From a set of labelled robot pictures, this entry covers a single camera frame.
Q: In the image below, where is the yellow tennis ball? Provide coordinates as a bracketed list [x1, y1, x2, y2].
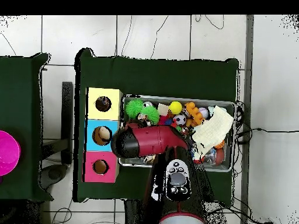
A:
[168, 100, 183, 116]

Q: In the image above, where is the black upright post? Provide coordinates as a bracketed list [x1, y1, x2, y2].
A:
[61, 81, 74, 165]

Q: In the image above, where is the small soccer ball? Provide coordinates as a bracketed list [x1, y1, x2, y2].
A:
[173, 113, 187, 126]

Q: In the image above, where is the dark green table cloth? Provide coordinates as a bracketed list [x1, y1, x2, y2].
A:
[73, 47, 240, 203]

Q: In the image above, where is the shallow wire mesh bin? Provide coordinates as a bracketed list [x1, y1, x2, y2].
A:
[117, 94, 235, 173]

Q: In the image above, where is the large green spiky ball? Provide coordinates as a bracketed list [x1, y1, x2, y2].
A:
[125, 99, 144, 119]

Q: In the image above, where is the plain wooden cube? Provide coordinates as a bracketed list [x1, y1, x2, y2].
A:
[157, 103, 169, 117]

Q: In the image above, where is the dark green side table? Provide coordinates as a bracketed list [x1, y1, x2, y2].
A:
[0, 52, 53, 201]

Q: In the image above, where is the small brown football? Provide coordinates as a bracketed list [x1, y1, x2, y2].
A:
[214, 148, 225, 165]

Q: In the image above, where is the black power cable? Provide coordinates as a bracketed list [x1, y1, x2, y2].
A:
[234, 127, 299, 144]

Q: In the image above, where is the magenta round disc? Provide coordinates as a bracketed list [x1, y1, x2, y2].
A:
[0, 129, 22, 177]

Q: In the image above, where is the orange plastic compartment tray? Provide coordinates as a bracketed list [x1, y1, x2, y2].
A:
[184, 101, 204, 127]

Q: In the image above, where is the cream waffle cloth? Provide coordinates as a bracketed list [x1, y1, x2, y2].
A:
[192, 105, 235, 159]

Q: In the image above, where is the wooden box with three holes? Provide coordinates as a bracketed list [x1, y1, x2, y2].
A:
[81, 87, 123, 183]

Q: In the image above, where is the green spiky ball with eyes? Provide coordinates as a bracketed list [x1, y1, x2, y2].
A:
[140, 106, 160, 124]

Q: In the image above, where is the grey stand base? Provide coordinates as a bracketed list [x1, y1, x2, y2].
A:
[38, 163, 69, 190]

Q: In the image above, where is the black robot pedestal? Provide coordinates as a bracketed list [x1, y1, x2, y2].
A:
[123, 199, 144, 224]

